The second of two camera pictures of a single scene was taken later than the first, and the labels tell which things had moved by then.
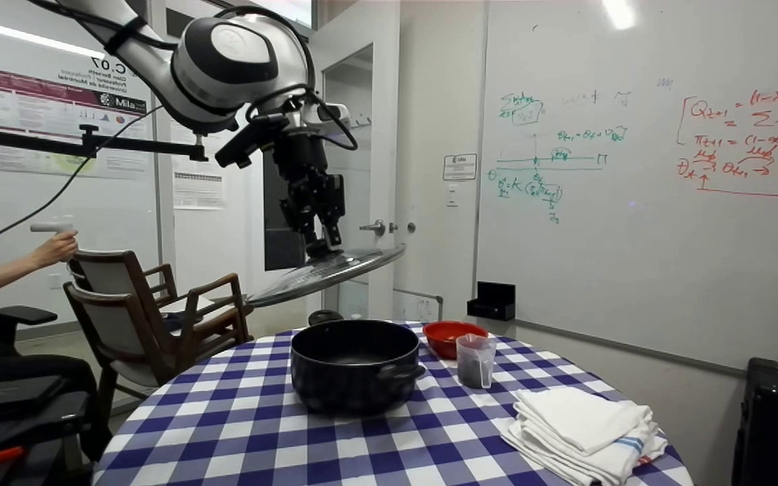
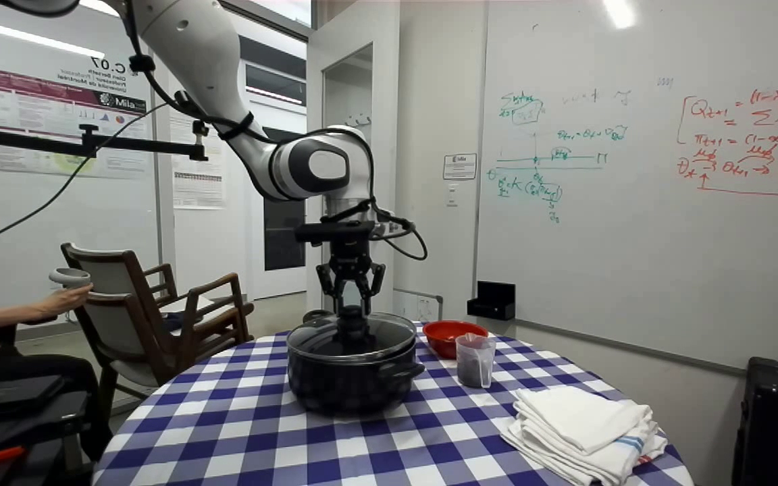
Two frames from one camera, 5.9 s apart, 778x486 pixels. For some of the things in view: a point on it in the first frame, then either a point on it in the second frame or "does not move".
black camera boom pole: [86, 144] does not move
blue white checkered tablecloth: [227, 414] does not move
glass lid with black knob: [327, 271] -> [388, 337]
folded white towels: [586, 439] does not move
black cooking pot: [354, 365] does not move
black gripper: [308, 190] -> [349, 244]
